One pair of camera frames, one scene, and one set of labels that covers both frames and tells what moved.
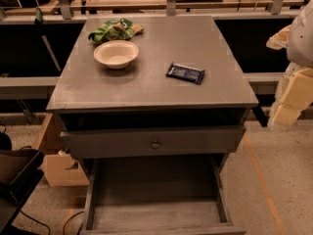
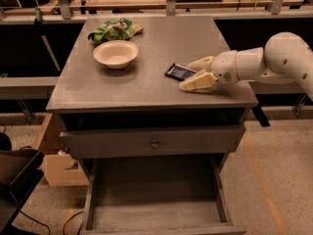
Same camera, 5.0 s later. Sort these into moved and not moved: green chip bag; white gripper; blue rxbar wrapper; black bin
Moved: white gripper
Not moved: black bin; blue rxbar wrapper; green chip bag
